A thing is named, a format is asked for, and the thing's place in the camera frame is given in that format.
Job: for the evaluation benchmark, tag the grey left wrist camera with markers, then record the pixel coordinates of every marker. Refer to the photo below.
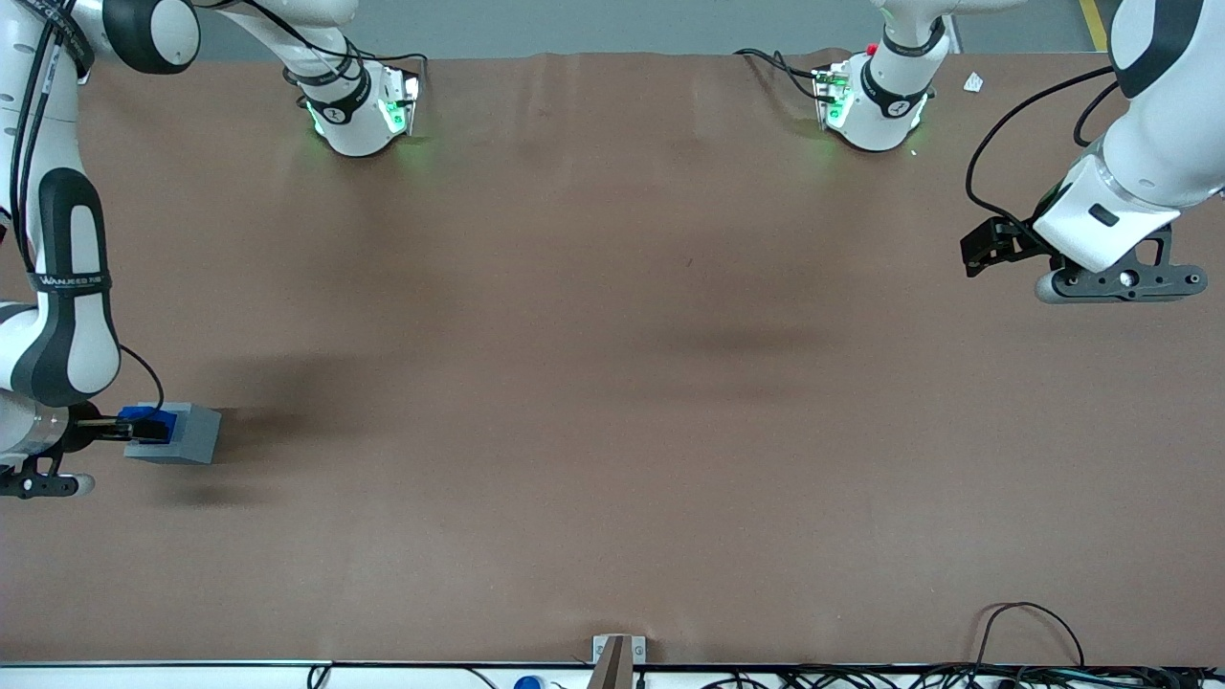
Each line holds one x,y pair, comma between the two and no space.
1129,279

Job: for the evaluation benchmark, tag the metal table edge bracket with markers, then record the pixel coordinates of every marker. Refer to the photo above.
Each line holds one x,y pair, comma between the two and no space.
618,660

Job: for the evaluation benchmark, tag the blue plastic part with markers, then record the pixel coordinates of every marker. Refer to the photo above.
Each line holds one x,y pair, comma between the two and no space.
153,415

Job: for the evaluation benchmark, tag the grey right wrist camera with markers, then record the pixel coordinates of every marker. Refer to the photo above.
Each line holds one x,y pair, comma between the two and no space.
38,485

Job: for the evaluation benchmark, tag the white paper scrap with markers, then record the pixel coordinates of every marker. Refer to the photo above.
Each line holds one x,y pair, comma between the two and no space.
973,83

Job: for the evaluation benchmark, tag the gray square base block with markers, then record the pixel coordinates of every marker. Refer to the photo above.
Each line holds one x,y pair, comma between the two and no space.
196,433

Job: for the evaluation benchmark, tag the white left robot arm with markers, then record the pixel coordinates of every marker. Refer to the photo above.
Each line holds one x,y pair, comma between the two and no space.
1168,144

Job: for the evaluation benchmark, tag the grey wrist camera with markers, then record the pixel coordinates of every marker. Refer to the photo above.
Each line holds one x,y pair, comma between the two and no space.
38,485
1129,279

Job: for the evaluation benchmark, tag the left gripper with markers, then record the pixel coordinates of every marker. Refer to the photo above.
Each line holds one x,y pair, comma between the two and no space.
1022,241

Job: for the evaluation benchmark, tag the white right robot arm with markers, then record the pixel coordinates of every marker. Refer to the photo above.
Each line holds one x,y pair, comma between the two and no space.
67,316

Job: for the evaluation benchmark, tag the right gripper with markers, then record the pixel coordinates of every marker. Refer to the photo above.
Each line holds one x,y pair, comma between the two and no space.
93,428

